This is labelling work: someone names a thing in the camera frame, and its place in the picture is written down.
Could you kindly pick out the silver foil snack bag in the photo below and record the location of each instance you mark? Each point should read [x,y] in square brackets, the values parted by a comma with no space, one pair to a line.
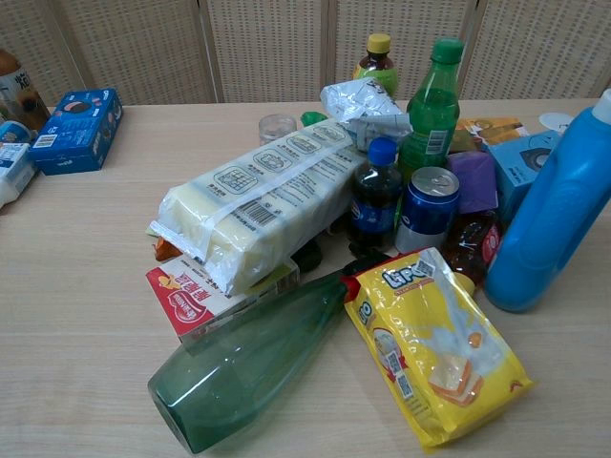
[363,105]

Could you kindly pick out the yellow Lipo snack bag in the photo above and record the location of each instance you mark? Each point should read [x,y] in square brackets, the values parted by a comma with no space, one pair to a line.
[429,348]

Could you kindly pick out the large white noodle package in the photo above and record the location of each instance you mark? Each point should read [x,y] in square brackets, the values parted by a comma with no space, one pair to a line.
[267,191]

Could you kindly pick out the small Pepsi cola bottle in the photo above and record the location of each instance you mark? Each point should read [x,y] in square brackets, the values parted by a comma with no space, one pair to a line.
[374,200]

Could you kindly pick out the small clear plastic cup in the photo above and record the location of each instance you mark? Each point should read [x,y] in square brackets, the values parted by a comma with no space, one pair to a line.
[276,128]

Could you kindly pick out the blue Pepsi can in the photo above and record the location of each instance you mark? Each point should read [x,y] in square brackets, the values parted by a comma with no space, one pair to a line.
[427,210]

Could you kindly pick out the red and white box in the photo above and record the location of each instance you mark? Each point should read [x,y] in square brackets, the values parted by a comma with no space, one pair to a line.
[191,300]

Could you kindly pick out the dark green glass bottle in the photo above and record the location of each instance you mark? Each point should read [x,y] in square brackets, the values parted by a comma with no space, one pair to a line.
[248,353]

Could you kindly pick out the green soda bottle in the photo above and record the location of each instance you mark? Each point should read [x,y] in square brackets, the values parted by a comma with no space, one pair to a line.
[432,119]

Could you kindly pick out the dark red snack packet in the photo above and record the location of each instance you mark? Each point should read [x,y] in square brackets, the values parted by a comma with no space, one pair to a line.
[472,248]

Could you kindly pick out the purple box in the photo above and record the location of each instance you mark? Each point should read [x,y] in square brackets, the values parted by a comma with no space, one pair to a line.
[472,179]

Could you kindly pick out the yellow-capped tea bottle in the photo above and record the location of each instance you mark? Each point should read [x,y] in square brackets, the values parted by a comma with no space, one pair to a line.
[377,67]

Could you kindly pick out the folding screen partition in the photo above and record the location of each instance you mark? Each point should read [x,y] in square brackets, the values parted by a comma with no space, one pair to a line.
[305,47]

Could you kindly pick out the orange and yellow flat packet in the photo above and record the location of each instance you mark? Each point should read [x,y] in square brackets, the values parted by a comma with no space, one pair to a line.
[487,130]

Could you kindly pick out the light blue carton box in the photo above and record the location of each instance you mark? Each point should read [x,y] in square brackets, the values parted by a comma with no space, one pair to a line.
[518,167]

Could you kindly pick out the blue Oreo box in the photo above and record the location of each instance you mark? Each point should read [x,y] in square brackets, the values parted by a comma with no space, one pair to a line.
[76,133]

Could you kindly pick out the blue detergent bottle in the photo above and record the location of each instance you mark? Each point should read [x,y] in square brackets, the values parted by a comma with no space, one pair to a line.
[558,214]

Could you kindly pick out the white round lid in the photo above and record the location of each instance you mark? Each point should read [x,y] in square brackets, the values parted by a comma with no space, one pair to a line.
[556,119]

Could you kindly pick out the white and blue milk pack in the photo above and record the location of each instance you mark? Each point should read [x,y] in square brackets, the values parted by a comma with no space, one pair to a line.
[12,172]

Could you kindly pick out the blue and white round tub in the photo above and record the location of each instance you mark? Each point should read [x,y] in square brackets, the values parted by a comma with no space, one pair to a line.
[13,131]

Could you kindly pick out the brown-capped drink bottle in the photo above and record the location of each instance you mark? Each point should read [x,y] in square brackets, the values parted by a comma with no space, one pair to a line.
[21,90]

